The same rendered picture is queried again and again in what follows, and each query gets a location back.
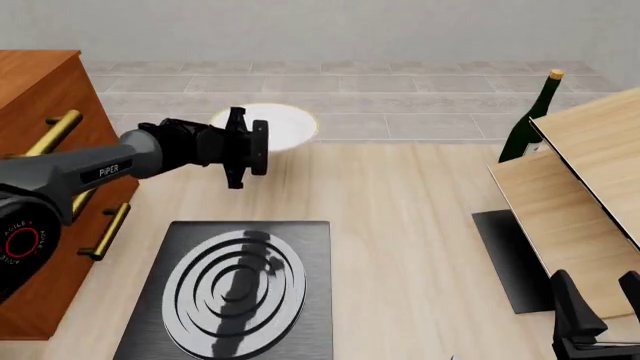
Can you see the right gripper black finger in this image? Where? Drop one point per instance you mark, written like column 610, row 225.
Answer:
column 575, row 311
column 634, row 290

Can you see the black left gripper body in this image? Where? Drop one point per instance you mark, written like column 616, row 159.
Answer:
column 235, row 150

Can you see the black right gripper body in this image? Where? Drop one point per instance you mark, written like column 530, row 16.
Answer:
column 600, row 351

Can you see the silver-grey left robot arm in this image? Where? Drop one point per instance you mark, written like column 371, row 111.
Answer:
column 75, row 168

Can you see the white plate with yellow rim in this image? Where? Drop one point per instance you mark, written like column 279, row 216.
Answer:
column 292, row 125

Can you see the flat black stove plate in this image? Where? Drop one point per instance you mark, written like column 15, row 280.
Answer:
column 310, row 270

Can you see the pale wooden rack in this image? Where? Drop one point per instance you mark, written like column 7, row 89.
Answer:
column 560, row 210

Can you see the red-brown wooden cabinet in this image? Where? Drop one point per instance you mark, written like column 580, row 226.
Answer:
column 45, row 90

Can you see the dark green wine bottle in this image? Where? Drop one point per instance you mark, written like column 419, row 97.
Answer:
column 542, row 101

